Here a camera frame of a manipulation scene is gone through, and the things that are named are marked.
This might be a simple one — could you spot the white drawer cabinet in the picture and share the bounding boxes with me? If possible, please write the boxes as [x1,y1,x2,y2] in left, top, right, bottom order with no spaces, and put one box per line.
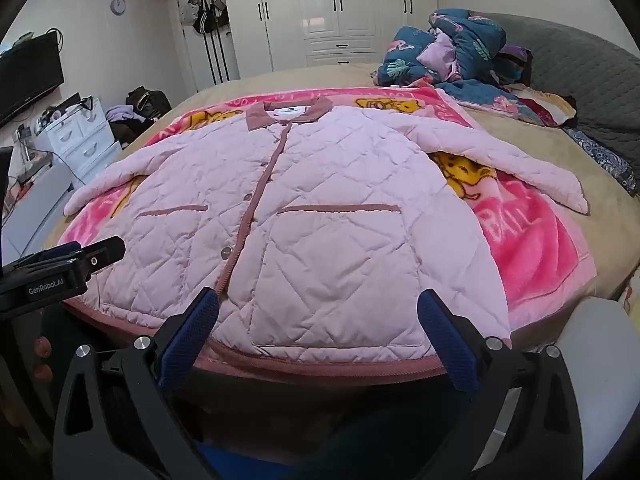
[35,95,123,186]

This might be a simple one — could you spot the blue floral quilt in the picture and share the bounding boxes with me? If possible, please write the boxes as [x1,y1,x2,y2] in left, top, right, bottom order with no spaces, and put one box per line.
[371,8,576,128]

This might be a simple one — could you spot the black wall television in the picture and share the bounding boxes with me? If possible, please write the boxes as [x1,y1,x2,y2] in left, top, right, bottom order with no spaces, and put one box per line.
[0,30,65,128]

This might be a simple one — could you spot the pink printed blanket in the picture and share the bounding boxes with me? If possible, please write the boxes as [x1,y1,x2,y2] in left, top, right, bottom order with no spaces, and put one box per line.
[60,87,598,331]

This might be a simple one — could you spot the person's left hand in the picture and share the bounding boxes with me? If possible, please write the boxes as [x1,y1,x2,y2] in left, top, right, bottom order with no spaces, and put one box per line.
[31,335,55,384]

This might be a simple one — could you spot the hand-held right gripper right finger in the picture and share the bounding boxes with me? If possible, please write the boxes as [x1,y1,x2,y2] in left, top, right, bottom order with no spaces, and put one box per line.
[417,287,583,480]

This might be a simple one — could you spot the hanging bags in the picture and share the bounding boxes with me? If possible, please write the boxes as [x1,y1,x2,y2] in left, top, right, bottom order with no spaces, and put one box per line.
[180,0,231,36]

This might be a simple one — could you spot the bed with tan bedspread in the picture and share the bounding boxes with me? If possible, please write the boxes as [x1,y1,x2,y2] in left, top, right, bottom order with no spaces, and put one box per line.
[45,62,640,356]

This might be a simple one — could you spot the red and yellow cloth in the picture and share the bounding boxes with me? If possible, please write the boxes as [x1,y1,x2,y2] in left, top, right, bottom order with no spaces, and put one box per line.
[515,82,578,128]

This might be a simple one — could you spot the dark brown bag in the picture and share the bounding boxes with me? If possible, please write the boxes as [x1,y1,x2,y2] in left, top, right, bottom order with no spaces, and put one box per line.
[125,87,173,121]

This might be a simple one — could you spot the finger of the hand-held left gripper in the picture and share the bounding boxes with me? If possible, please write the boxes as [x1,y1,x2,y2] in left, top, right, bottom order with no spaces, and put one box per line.
[75,236,126,281]
[12,241,84,267]

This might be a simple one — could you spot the white wardrobe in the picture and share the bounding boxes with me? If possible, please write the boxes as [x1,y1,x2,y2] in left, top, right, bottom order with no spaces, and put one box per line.
[220,0,441,81]

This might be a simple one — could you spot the grey quilted headboard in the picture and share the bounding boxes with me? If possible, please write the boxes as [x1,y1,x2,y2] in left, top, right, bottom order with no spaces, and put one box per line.
[480,12,640,161]

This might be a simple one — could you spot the person's dark blue clothing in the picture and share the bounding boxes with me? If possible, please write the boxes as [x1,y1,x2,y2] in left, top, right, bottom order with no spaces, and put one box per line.
[190,390,506,480]

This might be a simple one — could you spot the purple striped cloth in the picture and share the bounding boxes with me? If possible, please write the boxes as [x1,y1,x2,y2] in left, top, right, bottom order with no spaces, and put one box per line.
[500,45,533,83]

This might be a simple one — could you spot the pink quilted jacket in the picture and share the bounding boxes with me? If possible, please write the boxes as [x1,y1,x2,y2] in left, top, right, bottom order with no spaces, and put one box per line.
[64,97,590,376]

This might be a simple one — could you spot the white door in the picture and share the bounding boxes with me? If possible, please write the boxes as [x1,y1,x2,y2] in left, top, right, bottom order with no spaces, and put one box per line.
[175,0,241,93]

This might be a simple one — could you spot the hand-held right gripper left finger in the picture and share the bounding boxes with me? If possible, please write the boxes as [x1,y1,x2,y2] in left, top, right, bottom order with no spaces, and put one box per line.
[52,287,221,480]

